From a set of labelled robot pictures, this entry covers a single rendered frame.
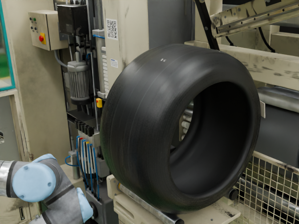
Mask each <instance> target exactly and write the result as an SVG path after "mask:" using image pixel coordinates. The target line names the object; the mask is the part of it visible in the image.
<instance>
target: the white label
mask: <svg viewBox="0 0 299 224"><path fill-rule="evenodd" d="M260 107H261V116H262V117H264V118H265V103H263V102H262V101H260Z"/></svg>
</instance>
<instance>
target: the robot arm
mask: <svg viewBox="0 0 299 224"><path fill-rule="evenodd" d="M0 196H5V197H8V198H19V199H22V200H24V201H27V202H39V201H42V200H43V201H44V202H45V204H46V205H47V207H48V209H47V210H46V211H45V212H43V213H42V214H41V215H40V216H39V215H38V214H37V215H35V217H36V218H35V219H33V220H32V221H31V222H29V224H83V223H85V221H87V220H88V219H89V218H90V217H92V215H93V210H92V208H91V206H90V205H89V203H88V201H87V199H86V197H85V196H84V193H83V192H82V190H81V188H76V189H75V187H74V186H73V184H72V183H71V181H70V180H69V178H68V177H67V176H66V174H65V172H64V171H63V170H62V168H61V167H60V165H59V164H58V162H57V159H56V158H55V157H54V156H53V155H52V154H46V155H43V156H41V157H39V158H37V159H35V160H34V161H33V162H24V161H15V160H13V161H3V160H0Z"/></svg>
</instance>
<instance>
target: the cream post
mask: <svg viewBox="0 0 299 224"><path fill-rule="evenodd" d="M102 7H103V19H104V31H105V48H106V60H107V72H108V84H109V91H110V89H111V87H112V85H113V84H114V82H115V80H116V79H117V78H118V76H119V75H120V73H121V72H122V71H123V70H124V68H125V67H126V66H127V65H128V64H129V63H130V62H131V61H133V60H134V59H135V58H136V57H138V56H139V55H140V54H142V53H144V52H146V51H148V50H149V26H148V0H102ZM106 18H107V19H114V20H117V34H118V40H113V39H109V38H107V27H106ZM111 59H114V60H117V63H118V68H116V67H113V66H111ZM118 218H119V224H129V223H128V222H127V221H125V220H124V219H123V218H122V217H121V216H119V215H118Z"/></svg>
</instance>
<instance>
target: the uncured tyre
mask: <svg viewBox="0 0 299 224"><path fill-rule="evenodd" d="M163 57H164V58H168V60H167V61H166V62H164V63H161V62H158V61H159V60H160V59H161V58H163ZM192 100H194V107H193V115H192V119H191V123H190V126H189V128H188V130H187V133H186V135H185V136H184V138H183V140H182V141H181V143H180V144H179V145H178V146H177V148H176V149H175V150H174V151H173V152H172V153H170V147H171V142H172V138H173V135H174V131H175V129H176V126H177V124H178V122H179V120H180V118H181V116H182V114H183V112H184V111H185V109H186V108H187V106H188V105H189V104H190V102H191V101H192ZM260 121H261V107H260V100H259V95H258V91H257V89H256V86H255V83H254V81H253V78H252V76H251V74H250V73H249V71H248V70H247V68H246V67H245V66H244V65H243V64H242V63H241V62H240V61H239V60H238V59H236V58H234V57H233V56H231V55H229V54H227V53H221V52H218V51H216V50H214V49H209V48H202V47H197V46H192V45H187V44H166V45H162V46H158V47H154V48H152V49H150V50H148V51H146V52H144V53H142V54H140V55H139V56H138V57H136V58H135V59H134V60H133V61H131V62H130V63H129V64H128V65H127V66H126V67H125V68H124V70H123V71H122V72H121V73H120V75H119V76H118V78H117V79H116V80H115V82H114V84H113V85H112V87H111V89H110V91H109V93H108V95H107V98H106V100H105V104H104V107H103V110H102V115H101V121H100V144H101V151H102V154H103V157H104V160H105V162H106V164H107V166H108V168H109V169H110V171H111V173H112V174H113V176H114V177H115V178H116V179H117V181H118V182H119V183H121V184H122V185H123V186H125V187H126V188H127V189H129V190H130V191H131V192H133V193H134V194H135V195H137V196H138V197H140V198H141V199H142V200H144V201H145V202H146V203H148V204H149V205H151V206H152V207H154V208H155V209H157V210H160V211H163V212H167V213H171V214H177V215H182V214H189V213H193V212H196V211H198V210H200V209H203V208H205V207H208V206H210V205H212V204H213V203H215V202H216V201H218V200H219V199H221V198H222V197H223V196H224V195H225V194H227V193H228V192H229V191H230V190H231V188H232V187H233V186H234V185H235V184H236V182H237V181H238V180H239V178H240V177H241V175H242V174H243V172H244V171H245V169H246V167H247V165H248V163H249V161H250V159H251V157H252V154H253V152H254V149H255V146H256V143H257V139H258V135H259V129H260Z"/></svg>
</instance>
